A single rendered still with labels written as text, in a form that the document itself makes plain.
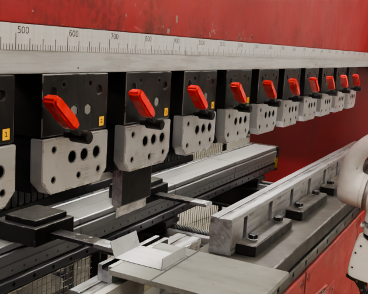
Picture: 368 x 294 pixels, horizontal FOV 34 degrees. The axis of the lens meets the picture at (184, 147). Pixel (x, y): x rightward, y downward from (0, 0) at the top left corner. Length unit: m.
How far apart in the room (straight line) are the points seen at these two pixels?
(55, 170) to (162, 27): 0.35
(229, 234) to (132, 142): 0.58
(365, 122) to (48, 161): 2.44
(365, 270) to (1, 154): 0.89
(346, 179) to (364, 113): 1.80
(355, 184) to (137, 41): 0.60
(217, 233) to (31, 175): 0.78
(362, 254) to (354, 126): 1.80
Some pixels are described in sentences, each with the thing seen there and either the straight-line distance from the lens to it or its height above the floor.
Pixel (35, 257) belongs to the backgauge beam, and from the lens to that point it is 1.30.
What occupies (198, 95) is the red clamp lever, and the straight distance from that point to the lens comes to 1.12.
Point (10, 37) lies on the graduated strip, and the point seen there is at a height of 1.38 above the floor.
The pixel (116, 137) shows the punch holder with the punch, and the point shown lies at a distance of 0.99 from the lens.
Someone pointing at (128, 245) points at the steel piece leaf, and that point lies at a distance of 1.15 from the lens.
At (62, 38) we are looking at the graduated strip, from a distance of 0.84.
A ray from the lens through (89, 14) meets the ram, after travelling 0.89.
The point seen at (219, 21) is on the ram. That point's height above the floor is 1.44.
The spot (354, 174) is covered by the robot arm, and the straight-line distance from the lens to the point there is 1.34.
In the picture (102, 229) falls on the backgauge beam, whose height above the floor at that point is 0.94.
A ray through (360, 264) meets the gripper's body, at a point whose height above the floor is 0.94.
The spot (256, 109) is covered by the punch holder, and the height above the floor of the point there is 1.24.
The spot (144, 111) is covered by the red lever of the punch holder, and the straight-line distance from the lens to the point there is 0.96.
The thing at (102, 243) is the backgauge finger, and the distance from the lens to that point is 1.18.
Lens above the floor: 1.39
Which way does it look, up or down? 10 degrees down
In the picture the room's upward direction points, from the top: 3 degrees clockwise
